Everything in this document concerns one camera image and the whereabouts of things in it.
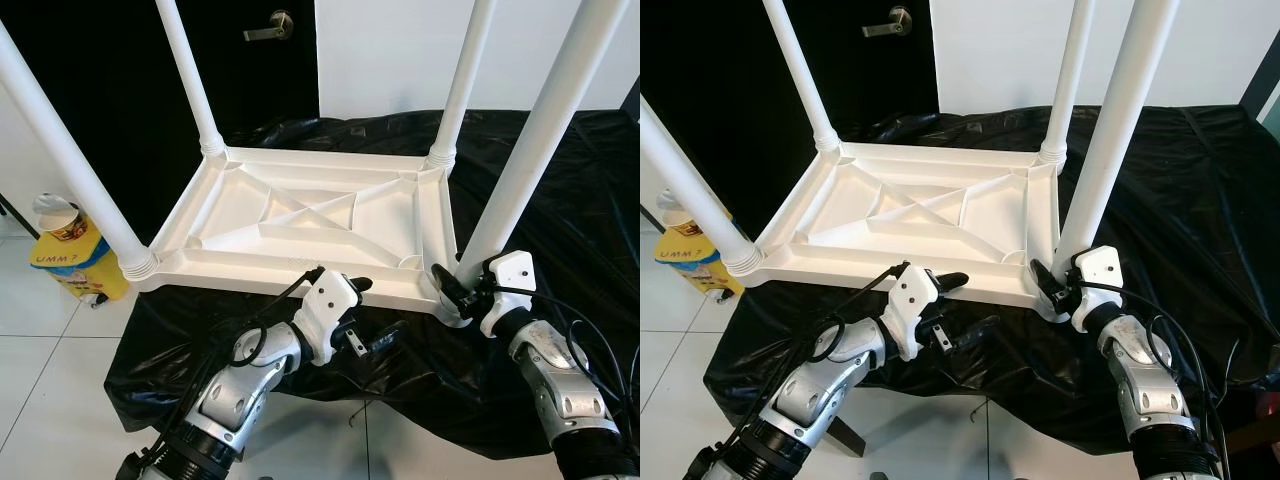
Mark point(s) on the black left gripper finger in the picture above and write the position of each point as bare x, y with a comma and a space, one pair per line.
975, 331
950, 282
358, 285
385, 338

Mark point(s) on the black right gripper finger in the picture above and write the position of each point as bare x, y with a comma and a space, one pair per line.
1045, 281
450, 287

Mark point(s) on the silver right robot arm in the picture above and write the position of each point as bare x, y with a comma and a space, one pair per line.
560, 390
1150, 390

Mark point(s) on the black plastic tablecloth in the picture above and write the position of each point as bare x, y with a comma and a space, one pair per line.
450, 390
1000, 380

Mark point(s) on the dark wooden table leg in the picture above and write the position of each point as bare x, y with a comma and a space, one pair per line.
1255, 435
848, 435

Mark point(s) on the printed paper cup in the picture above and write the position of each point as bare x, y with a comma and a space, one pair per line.
672, 205
55, 215

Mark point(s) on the yellow and blue carton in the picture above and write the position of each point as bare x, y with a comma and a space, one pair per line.
690, 260
95, 270

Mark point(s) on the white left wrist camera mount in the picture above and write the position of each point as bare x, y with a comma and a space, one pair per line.
328, 300
910, 297

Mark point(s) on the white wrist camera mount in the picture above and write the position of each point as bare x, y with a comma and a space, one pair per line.
328, 300
1098, 270
910, 297
510, 275

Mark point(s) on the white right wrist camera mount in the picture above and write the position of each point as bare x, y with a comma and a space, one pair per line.
510, 275
1098, 270

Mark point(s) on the grey wall plate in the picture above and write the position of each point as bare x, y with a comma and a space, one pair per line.
900, 20
280, 25

